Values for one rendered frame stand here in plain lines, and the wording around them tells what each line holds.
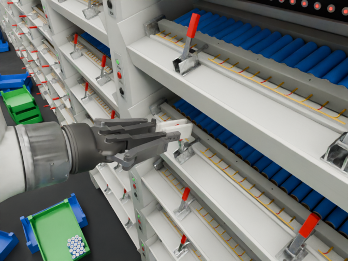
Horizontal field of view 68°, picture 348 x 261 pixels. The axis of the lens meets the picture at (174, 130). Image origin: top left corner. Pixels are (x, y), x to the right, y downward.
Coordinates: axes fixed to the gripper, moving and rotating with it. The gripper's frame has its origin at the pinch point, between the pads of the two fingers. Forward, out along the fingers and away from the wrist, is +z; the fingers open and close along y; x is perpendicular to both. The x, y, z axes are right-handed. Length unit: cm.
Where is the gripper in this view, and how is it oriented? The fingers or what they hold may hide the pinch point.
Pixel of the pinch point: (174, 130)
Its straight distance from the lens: 50.2
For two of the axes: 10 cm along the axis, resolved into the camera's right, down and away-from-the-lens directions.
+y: 5.7, 4.9, -6.6
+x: 1.9, -8.6, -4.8
